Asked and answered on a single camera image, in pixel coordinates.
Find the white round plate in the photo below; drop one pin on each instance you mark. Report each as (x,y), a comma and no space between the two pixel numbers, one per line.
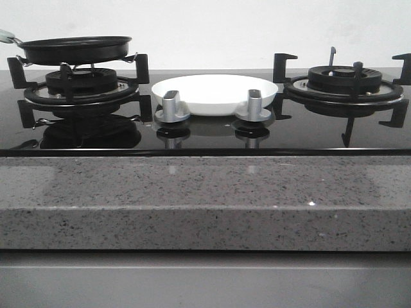
(215,94)

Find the black frying pan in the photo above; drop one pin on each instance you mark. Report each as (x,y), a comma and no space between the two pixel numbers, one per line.
(73,50)

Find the silver left stove knob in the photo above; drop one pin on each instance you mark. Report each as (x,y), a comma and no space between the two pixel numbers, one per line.
(173,110)

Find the silver stove knob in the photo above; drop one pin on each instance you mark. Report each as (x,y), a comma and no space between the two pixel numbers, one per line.
(254,111)
(173,110)

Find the silver right stove knob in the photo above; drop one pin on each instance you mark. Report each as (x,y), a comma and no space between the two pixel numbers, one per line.
(254,111)

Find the black glass gas hob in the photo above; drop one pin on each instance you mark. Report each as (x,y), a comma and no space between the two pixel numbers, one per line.
(130,130)

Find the black left gas burner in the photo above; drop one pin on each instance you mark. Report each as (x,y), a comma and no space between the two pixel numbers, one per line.
(84,82)

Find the black gas burner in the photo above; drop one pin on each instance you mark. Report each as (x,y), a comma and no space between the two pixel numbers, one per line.
(341,79)
(84,82)

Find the black right gas burner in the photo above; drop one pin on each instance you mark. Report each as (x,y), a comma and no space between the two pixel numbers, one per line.
(341,79)

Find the black left pan support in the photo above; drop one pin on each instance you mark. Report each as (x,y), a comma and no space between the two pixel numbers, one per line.
(37,97)

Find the black pan support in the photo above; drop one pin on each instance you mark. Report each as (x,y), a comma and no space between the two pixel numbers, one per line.
(349,106)
(37,97)

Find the grey cabinet front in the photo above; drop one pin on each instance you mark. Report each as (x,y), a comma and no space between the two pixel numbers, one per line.
(44,279)

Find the black right pan support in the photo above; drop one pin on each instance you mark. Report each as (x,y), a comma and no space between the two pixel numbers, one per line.
(349,106)

